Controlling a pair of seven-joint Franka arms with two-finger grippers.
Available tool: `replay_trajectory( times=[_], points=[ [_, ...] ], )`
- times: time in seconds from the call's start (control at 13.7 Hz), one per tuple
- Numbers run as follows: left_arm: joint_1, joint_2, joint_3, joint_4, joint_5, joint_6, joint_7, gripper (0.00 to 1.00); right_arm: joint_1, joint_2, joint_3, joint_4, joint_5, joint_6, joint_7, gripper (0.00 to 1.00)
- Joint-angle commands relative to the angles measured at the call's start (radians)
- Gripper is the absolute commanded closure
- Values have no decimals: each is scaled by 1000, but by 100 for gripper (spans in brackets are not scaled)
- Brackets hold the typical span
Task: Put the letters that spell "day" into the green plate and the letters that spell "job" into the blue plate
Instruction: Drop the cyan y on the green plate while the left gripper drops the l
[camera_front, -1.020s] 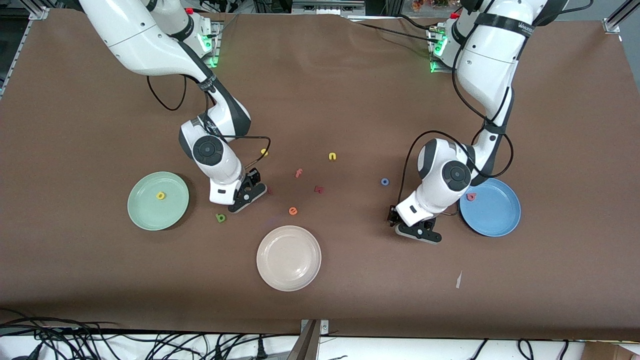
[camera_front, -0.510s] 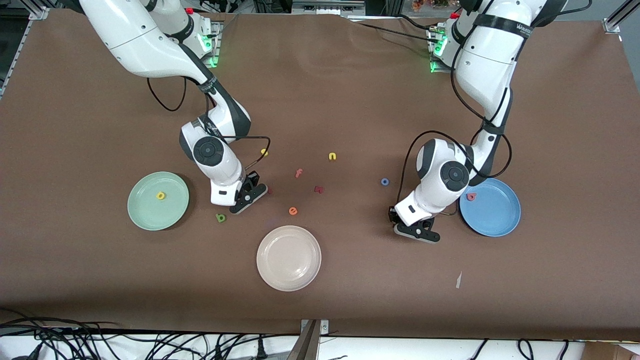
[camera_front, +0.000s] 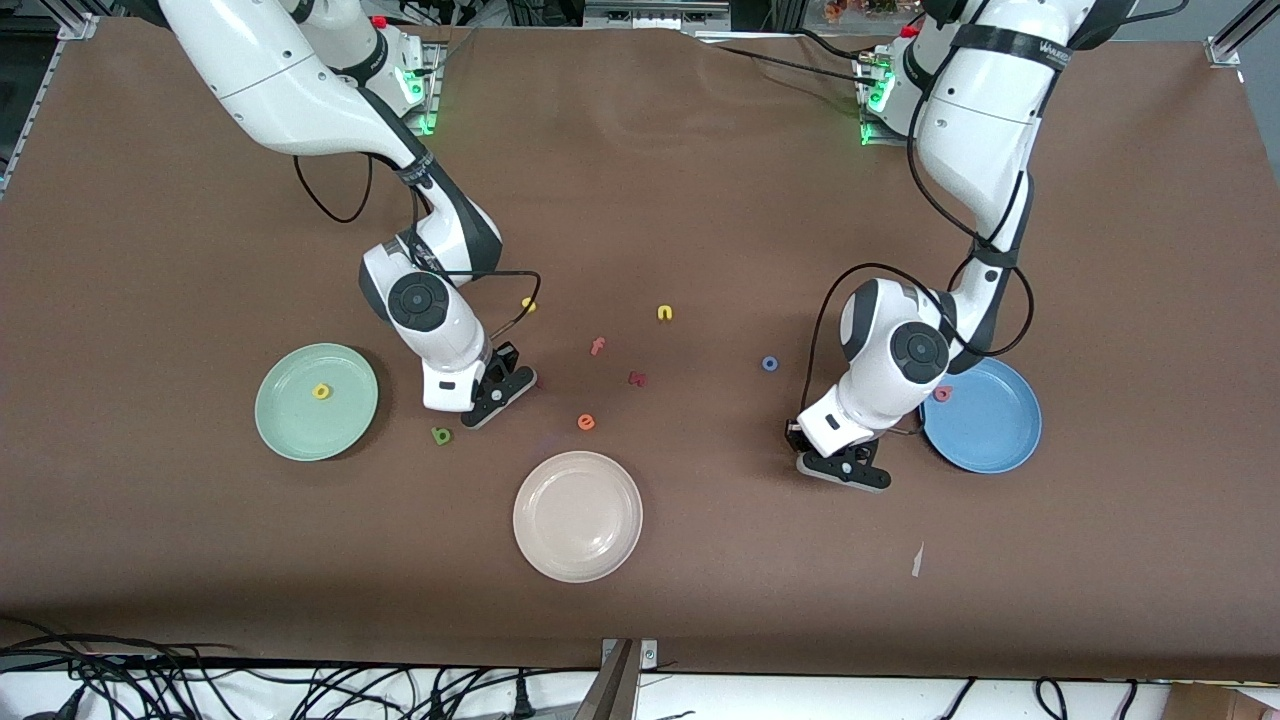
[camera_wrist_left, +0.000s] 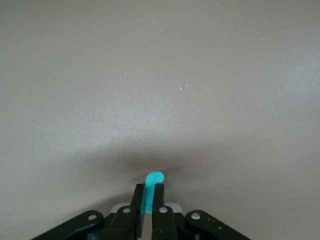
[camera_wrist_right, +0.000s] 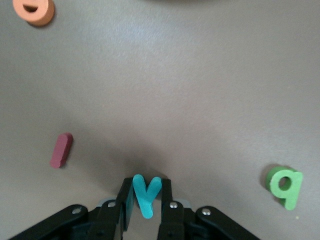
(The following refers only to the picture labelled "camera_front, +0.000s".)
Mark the small grey paper scrap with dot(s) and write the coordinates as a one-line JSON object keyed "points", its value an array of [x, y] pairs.
{"points": [[917, 560]]}

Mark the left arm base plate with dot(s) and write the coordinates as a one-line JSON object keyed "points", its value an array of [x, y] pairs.
{"points": [[885, 141]]}

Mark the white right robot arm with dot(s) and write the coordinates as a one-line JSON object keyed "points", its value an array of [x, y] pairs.
{"points": [[280, 80]]}

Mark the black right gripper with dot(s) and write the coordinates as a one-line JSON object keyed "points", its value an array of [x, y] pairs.
{"points": [[505, 357]]}

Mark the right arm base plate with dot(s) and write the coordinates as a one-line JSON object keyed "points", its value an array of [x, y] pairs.
{"points": [[437, 80]]}

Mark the blue plate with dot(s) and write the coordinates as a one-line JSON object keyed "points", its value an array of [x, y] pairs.
{"points": [[990, 430]]}

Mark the aluminium frame profile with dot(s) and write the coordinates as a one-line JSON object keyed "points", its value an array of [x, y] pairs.
{"points": [[75, 28], [1222, 48]]}

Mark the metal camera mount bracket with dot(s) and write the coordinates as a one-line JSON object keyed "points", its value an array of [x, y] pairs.
{"points": [[620, 690]]}

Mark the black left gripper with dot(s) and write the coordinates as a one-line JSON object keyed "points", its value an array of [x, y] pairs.
{"points": [[795, 432]]}

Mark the green foam letter b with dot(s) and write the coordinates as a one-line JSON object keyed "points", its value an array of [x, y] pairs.
{"points": [[436, 431]]}

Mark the metal frame structure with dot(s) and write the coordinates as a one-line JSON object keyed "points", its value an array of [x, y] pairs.
{"points": [[650, 15]]}

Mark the green plate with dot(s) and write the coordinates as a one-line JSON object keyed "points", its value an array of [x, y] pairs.
{"points": [[300, 420]]}

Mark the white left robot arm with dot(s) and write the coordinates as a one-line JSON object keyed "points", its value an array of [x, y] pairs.
{"points": [[980, 120]]}

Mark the brown cardboard box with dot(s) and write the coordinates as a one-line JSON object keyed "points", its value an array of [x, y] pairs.
{"points": [[1230, 705]]}

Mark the beige plate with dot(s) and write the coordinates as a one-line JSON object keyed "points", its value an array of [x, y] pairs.
{"points": [[577, 517]]}

